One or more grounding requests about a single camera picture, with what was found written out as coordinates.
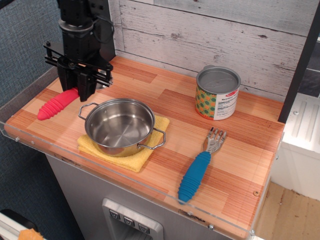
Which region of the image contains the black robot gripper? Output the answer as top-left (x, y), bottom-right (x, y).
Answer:
top-left (43, 26), bottom-right (113, 102)

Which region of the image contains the red handled metal spoon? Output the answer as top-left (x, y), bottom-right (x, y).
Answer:
top-left (37, 87), bottom-right (80, 121)

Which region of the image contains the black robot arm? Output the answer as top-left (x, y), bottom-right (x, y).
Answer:
top-left (44, 0), bottom-right (116, 102)

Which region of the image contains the stainless steel pot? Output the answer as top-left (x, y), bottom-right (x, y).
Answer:
top-left (78, 98), bottom-right (166, 157)

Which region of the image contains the clear acrylic table guard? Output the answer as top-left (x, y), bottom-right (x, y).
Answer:
top-left (0, 41), bottom-right (256, 238)

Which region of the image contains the yellow folded cloth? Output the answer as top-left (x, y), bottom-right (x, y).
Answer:
top-left (77, 115), bottom-right (170, 173)

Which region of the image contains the grey cabinet with dispenser panel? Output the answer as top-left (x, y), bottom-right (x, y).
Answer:
top-left (47, 155), bottom-right (253, 240)

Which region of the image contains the toy food can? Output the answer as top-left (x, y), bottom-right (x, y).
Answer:
top-left (195, 65), bottom-right (241, 121)

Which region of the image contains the orange and black object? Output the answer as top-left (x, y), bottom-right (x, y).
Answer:
top-left (0, 209), bottom-right (45, 240)

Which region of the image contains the white plastic unit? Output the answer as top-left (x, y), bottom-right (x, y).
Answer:
top-left (270, 93), bottom-right (320, 200)

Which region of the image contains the blue handled metal fork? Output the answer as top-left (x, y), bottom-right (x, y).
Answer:
top-left (177, 127), bottom-right (227, 204)

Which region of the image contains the dark vertical post right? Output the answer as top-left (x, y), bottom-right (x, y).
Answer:
top-left (278, 1), bottom-right (320, 124)

